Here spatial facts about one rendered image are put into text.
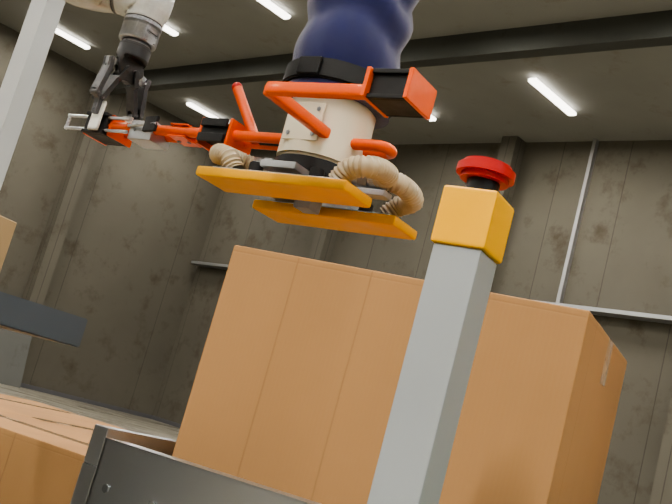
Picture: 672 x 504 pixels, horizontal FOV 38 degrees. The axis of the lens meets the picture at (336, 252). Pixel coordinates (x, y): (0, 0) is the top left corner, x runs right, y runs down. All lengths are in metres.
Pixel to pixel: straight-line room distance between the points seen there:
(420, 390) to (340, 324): 0.45
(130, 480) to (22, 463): 0.40
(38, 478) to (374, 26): 1.03
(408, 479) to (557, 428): 0.36
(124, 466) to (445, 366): 0.61
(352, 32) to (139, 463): 0.88
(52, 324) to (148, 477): 0.30
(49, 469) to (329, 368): 0.57
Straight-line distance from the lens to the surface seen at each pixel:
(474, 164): 1.13
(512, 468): 1.39
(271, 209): 1.97
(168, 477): 1.46
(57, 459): 1.80
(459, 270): 1.10
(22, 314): 1.28
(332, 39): 1.86
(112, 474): 1.52
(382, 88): 1.51
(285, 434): 1.52
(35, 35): 5.47
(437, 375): 1.08
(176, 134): 2.10
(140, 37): 2.30
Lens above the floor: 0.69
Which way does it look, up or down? 10 degrees up
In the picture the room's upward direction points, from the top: 15 degrees clockwise
